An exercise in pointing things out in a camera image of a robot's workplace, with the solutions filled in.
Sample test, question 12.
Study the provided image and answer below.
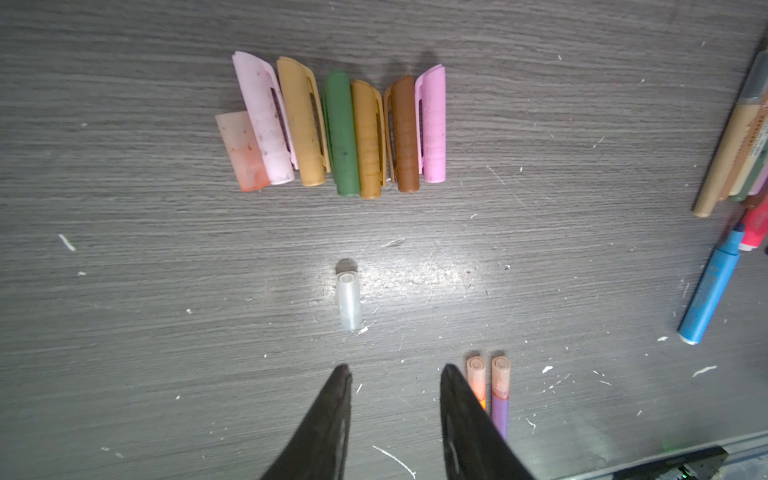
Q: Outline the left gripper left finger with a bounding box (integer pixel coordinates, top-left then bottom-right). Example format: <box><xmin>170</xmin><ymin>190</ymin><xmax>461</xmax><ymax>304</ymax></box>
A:
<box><xmin>262</xmin><ymin>364</ymin><xmax>352</xmax><ymax>479</ymax></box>

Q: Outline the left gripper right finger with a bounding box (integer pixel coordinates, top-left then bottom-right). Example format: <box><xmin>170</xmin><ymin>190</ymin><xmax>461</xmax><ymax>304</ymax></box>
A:
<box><xmin>440</xmin><ymin>364</ymin><xmax>532</xmax><ymax>479</ymax></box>

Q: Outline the clear translucent pen cap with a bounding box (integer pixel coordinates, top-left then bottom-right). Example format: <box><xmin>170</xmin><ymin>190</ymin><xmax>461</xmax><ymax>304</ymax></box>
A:
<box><xmin>336</xmin><ymin>270</ymin><xmax>362</xmax><ymax>332</ymax></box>

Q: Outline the blue marker pen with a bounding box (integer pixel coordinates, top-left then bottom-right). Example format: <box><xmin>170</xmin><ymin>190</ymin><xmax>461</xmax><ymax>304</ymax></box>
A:
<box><xmin>678</xmin><ymin>222</ymin><xmax>745</xmax><ymax>345</ymax></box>

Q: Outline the translucent pink pen cap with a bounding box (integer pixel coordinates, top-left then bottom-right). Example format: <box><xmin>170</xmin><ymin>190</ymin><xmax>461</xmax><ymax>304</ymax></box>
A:
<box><xmin>215</xmin><ymin>111</ymin><xmax>271</xmax><ymax>192</ymax></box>

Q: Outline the gold pen cap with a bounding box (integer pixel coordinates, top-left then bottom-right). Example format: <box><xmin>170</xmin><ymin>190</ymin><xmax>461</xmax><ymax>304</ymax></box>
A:
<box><xmin>351</xmin><ymin>80</ymin><xmax>387</xmax><ymax>200</ymax></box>

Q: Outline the green pen cap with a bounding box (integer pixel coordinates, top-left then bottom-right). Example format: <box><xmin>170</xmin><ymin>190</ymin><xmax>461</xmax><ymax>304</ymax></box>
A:
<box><xmin>322</xmin><ymin>70</ymin><xmax>360</xmax><ymax>197</ymax></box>

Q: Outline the pink red marker pen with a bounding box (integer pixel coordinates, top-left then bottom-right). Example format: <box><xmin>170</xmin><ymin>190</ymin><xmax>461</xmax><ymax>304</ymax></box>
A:
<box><xmin>739</xmin><ymin>200</ymin><xmax>768</xmax><ymax>252</ymax></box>

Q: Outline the lilac pink pen cap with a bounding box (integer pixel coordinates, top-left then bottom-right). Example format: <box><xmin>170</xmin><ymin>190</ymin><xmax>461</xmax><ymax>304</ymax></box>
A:
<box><xmin>414</xmin><ymin>64</ymin><xmax>447</xmax><ymax>184</ymax></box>

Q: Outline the brown pen cap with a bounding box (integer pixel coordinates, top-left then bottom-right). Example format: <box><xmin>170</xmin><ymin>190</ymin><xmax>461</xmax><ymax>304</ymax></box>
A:
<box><xmin>383</xmin><ymin>75</ymin><xmax>420</xmax><ymax>193</ymax></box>

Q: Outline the tan pen cap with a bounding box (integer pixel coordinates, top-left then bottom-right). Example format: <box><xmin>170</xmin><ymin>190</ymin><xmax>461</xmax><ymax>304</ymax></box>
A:
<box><xmin>277</xmin><ymin>57</ymin><xmax>330</xmax><ymax>187</ymax></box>

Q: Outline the pale pink pen cap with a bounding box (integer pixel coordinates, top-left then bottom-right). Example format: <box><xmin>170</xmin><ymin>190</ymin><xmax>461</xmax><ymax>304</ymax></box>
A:
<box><xmin>232</xmin><ymin>51</ymin><xmax>298</xmax><ymax>185</ymax></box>

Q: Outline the dark red marker pen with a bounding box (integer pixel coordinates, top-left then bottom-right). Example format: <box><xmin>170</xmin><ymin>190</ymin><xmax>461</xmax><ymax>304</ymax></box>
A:
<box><xmin>741</xmin><ymin>182</ymin><xmax>768</xmax><ymax>209</ymax></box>

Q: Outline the olive tan marker pen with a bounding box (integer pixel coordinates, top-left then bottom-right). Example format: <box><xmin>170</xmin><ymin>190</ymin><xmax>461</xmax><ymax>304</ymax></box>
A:
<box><xmin>729</xmin><ymin>114</ymin><xmax>767</xmax><ymax>202</ymax></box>

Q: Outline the green marker pen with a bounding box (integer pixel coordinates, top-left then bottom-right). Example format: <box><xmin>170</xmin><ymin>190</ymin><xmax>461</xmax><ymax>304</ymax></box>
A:
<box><xmin>729</xmin><ymin>148</ymin><xmax>767</xmax><ymax>202</ymax></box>

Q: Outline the brown marker pen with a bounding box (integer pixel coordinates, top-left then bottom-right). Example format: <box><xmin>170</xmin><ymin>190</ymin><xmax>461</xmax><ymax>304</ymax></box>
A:
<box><xmin>719</xmin><ymin>94</ymin><xmax>767</xmax><ymax>201</ymax></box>

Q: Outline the gold ochre marker pen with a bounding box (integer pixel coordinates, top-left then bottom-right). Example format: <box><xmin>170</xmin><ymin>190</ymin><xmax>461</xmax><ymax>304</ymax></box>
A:
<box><xmin>692</xmin><ymin>47</ymin><xmax>767</xmax><ymax>218</ymax></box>

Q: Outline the orange marker pen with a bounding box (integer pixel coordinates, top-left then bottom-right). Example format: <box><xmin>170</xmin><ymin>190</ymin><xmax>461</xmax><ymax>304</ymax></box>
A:
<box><xmin>466</xmin><ymin>356</ymin><xmax>487</xmax><ymax>409</ymax></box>

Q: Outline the purple marker pen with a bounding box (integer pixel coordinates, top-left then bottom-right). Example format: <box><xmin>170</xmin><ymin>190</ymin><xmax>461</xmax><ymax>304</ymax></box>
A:
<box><xmin>491</xmin><ymin>356</ymin><xmax>511</xmax><ymax>441</ymax></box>

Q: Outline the aluminium front rail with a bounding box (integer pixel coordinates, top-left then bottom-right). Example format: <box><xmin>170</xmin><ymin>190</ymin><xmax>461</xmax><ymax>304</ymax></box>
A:
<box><xmin>569</xmin><ymin>430</ymin><xmax>767</xmax><ymax>479</ymax></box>

